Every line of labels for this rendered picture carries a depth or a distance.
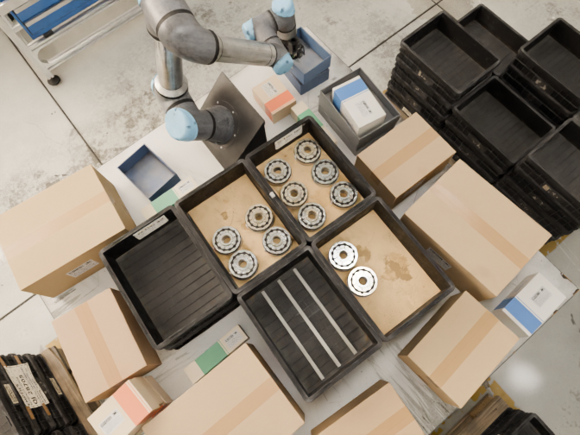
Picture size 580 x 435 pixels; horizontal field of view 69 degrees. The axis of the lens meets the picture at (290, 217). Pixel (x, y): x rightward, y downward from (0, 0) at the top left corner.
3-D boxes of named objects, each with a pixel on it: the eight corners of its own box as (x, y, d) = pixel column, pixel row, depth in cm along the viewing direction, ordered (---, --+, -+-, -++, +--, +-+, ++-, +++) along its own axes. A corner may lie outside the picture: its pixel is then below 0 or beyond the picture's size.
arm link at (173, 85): (167, 125, 159) (155, 19, 109) (149, 93, 162) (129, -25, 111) (196, 114, 163) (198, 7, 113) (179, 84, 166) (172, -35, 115)
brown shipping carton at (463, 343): (444, 403, 146) (461, 408, 131) (396, 355, 152) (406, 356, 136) (498, 340, 152) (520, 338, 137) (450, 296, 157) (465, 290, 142)
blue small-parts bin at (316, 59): (274, 55, 184) (273, 44, 178) (300, 37, 187) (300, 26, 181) (304, 85, 179) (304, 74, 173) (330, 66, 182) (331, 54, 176)
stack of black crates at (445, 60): (382, 94, 249) (399, 40, 206) (419, 66, 254) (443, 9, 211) (431, 141, 239) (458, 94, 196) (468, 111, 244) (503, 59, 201)
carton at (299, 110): (291, 115, 183) (290, 108, 178) (302, 108, 184) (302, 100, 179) (324, 155, 177) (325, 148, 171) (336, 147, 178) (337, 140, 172)
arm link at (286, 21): (265, 0, 143) (286, -12, 143) (269, 22, 154) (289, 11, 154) (276, 16, 141) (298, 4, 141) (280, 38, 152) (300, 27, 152)
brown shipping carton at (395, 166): (387, 211, 168) (396, 198, 153) (352, 172, 174) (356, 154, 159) (443, 169, 173) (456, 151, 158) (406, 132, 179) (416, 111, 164)
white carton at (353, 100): (330, 101, 173) (332, 88, 164) (356, 89, 174) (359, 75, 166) (356, 139, 167) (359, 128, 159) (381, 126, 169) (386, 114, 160)
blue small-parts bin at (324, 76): (276, 64, 192) (275, 53, 185) (303, 48, 194) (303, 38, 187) (300, 95, 186) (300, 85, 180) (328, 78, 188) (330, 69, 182)
